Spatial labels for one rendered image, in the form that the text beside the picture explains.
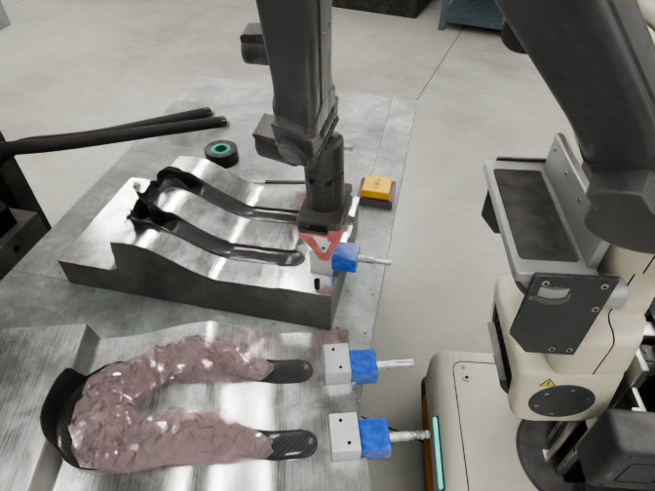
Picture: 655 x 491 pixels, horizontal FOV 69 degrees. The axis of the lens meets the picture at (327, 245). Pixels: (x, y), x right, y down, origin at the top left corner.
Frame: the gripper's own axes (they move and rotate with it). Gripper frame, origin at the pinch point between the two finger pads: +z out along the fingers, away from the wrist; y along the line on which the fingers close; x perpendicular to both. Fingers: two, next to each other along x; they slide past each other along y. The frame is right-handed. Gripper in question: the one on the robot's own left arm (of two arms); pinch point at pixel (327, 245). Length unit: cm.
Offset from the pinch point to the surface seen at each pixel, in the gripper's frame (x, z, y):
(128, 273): -34.2, 6.0, 6.9
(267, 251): -11.2, 4.4, -1.1
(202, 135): -45, 11, -48
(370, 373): 10.1, 6.7, 18.0
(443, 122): 21, 92, -217
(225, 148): -35, 9, -39
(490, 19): 50, 81, -372
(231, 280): -14.9, 4.2, 6.6
